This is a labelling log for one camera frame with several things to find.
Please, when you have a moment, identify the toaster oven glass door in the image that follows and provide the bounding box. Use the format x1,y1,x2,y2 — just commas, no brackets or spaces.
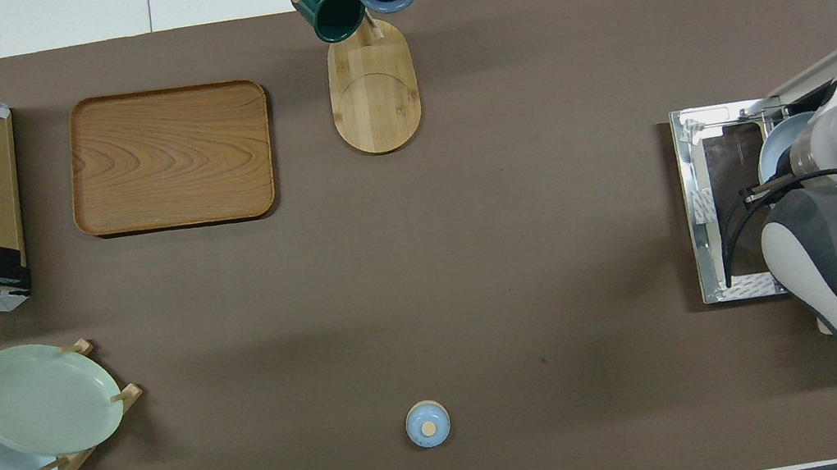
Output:
670,95,813,308

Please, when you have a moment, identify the light blue plate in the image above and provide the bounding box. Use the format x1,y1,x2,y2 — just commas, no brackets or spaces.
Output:
752,111,825,185

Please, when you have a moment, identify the brown table mat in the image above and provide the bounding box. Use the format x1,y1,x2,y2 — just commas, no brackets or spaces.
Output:
0,0,837,470

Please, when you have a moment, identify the wooden mug tree stand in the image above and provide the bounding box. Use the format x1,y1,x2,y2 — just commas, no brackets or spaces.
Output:
290,0,447,165

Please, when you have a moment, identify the wooden serving tray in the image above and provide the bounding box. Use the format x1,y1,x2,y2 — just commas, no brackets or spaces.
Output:
57,71,285,245

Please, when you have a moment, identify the dark green mug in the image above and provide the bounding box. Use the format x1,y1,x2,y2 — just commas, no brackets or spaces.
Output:
290,0,371,49

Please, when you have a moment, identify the pale green plate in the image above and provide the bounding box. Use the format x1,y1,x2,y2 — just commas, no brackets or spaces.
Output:
0,331,130,465

